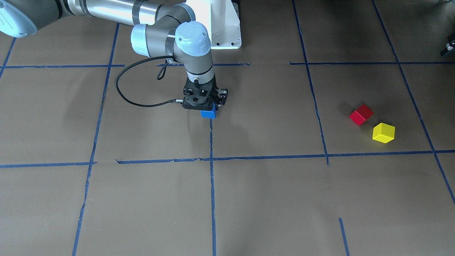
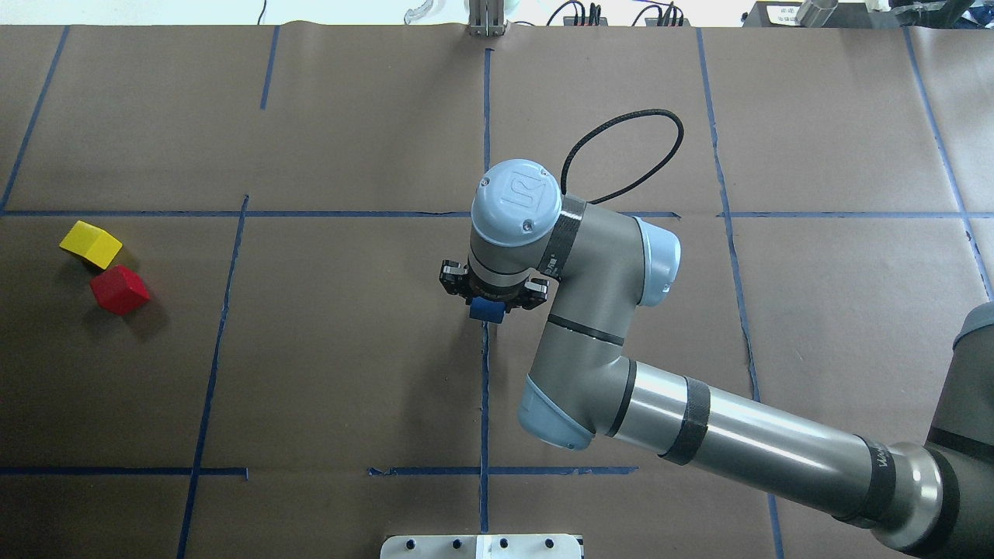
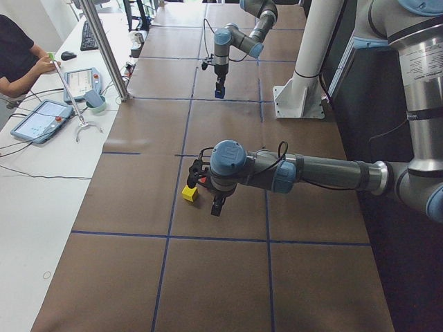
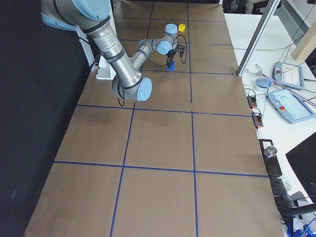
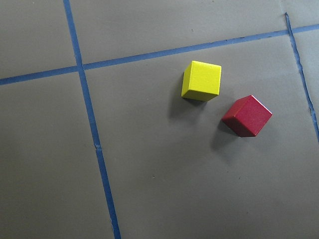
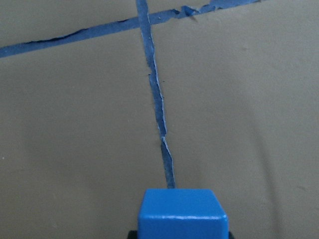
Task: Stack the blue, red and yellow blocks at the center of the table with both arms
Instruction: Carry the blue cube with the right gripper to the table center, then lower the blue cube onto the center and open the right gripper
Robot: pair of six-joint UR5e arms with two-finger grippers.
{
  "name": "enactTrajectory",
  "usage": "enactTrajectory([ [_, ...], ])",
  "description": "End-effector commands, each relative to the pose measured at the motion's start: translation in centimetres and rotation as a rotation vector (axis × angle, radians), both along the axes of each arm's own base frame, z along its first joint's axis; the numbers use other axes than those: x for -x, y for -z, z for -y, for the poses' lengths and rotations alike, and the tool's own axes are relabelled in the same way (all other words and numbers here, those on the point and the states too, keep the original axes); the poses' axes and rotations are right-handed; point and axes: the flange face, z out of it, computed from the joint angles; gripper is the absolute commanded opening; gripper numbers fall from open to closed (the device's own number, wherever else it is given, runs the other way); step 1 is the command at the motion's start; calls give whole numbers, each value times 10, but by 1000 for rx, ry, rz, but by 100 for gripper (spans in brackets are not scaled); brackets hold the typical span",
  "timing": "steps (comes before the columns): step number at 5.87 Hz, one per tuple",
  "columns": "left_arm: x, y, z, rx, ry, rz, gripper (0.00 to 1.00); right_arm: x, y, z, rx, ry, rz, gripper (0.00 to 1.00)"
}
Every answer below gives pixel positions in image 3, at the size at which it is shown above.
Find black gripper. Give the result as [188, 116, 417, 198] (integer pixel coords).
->
[207, 179, 237, 216]
[214, 64, 228, 92]

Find blue wooden cube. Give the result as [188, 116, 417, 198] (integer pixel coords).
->
[215, 86, 225, 99]

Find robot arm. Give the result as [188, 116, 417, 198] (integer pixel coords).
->
[206, 0, 278, 99]
[187, 1, 442, 223]

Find yellow wooden cube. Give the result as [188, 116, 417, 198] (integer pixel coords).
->
[181, 185, 199, 202]

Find metal cup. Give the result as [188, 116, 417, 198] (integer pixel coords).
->
[134, 33, 144, 44]

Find far teach pendant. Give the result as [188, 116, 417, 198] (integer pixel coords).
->
[64, 67, 102, 101]

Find teach pendant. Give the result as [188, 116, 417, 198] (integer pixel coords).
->
[10, 100, 73, 144]
[64, 67, 102, 101]

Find black keyboard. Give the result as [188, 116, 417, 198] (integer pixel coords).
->
[80, 21, 99, 51]

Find black computer mouse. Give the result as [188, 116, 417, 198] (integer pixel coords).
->
[61, 51, 77, 61]

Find reacher grabber stick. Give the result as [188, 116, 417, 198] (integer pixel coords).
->
[47, 53, 103, 142]

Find near teach pendant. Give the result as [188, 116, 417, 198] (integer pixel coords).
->
[10, 100, 73, 144]

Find person in black shirt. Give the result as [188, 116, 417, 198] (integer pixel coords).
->
[1, 15, 55, 98]

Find aluminium frame post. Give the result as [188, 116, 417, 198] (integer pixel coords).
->
[80, 0, 129, 102]

